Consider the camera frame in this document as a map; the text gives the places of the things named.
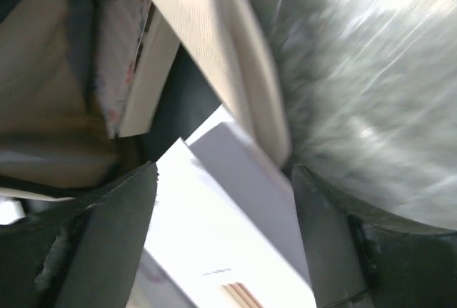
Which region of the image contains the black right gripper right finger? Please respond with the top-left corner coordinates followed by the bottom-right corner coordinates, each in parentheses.
top-left (291, 165), bottom-right (456, 307)

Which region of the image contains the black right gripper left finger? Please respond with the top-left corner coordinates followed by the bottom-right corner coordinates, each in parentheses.
top-left (1, 163), bottom-right (157, 307)

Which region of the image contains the beige canvas backpack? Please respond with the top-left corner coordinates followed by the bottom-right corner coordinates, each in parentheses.
top-left (1, 0), bottom-right (291, 201)

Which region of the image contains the coffee cover book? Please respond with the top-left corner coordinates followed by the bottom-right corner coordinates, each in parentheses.
top-left (129, 107), bottom-right (316, 307)

